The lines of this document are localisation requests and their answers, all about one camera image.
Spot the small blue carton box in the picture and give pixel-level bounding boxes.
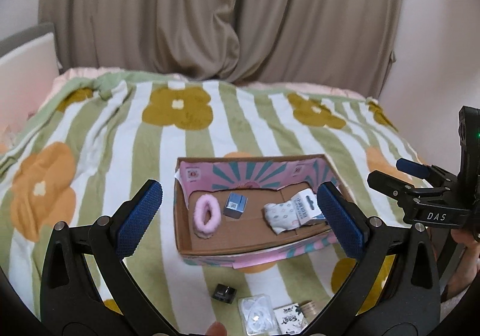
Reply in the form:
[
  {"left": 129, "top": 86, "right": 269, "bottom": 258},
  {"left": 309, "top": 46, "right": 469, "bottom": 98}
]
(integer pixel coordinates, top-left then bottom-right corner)
[{"left": 223, "top": 192, "right": 247, "bottom": 219}]

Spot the person left hand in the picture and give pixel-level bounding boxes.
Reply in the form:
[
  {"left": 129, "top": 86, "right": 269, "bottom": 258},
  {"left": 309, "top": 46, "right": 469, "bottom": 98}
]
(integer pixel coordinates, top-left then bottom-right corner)
[{"left": 206, "top": 321, "right": 228, "bottom": 336}]

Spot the beige curtain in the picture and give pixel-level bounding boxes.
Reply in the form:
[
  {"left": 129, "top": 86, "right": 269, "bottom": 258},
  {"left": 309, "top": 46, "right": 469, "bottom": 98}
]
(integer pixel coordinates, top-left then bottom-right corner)
[{"left": 38, "top": 0, "right": 402, "bottom": 97}]

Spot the beige round tape roll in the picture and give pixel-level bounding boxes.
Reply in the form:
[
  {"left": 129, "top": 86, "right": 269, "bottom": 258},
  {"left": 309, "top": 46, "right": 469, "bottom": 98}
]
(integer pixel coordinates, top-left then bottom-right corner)
[{"left": 300, "top": 300, "right": 320, "bottom": 322}]

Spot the clear plastic cotton swab box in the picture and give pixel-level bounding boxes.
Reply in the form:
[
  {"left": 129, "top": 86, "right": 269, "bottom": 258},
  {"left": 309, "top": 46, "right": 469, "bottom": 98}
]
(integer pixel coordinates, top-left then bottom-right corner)
[{"left": 238, "top": 294, "right": 278, "bottom": 335}]

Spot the person right hand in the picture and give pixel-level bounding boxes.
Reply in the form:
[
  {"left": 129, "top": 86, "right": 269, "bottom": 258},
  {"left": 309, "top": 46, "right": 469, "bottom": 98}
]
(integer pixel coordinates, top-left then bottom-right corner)
[{"left": 441, "top": 229, "right": 479, "bottom": 302}]

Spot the pink fluffy scrunchie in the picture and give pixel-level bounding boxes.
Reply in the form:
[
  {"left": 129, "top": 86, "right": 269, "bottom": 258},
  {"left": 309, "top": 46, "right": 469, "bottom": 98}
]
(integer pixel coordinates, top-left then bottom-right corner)
[{"left": 193, "top": 194, "right": 221, "bottom": 239}]

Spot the black cosmetic jar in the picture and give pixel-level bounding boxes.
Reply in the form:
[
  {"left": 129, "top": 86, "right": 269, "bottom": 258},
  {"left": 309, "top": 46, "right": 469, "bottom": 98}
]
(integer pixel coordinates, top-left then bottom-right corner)
[{"left": 211, "top": 283, "right": 237, "bottom": 304}]

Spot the white patterned socks pack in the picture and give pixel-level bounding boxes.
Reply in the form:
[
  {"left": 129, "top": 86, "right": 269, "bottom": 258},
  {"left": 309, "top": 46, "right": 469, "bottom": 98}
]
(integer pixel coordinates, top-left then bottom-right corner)
[{"left": 263, "top": 189, "right": 326, "bottom": 234}]

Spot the white tissue packet black print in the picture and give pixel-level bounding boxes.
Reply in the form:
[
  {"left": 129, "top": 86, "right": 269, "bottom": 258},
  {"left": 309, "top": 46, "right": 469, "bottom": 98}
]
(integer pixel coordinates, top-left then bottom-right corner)
[{"left": 273, "top": 304, "right": 308, "bottom": 335}]

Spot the white bed headboard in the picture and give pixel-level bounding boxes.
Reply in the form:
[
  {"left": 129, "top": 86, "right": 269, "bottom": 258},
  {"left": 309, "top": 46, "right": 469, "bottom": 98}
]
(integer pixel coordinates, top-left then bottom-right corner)
[{"left": 1, "top": 23, "right": 59, "bottom": 132}]

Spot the pink teal cardboard box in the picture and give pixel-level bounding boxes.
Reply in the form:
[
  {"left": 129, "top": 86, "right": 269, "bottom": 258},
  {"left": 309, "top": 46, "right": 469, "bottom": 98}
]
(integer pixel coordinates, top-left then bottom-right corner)
[{"left": 173, "top": 154, "right": 352, "bottom": 269}]

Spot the pink bed sheet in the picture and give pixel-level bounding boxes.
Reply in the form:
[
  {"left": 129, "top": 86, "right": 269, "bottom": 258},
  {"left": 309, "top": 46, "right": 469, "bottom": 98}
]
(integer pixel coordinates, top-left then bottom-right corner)
[{"left": 40, "top": 67, "right": 365, "bottom": 108}]

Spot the green striped floral blanket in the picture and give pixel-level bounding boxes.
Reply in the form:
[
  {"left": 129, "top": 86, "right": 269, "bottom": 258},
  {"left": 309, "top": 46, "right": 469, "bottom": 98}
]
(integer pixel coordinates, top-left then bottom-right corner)
[{"left": 1, "top": 78, "right": 418, "bottom": 335}]

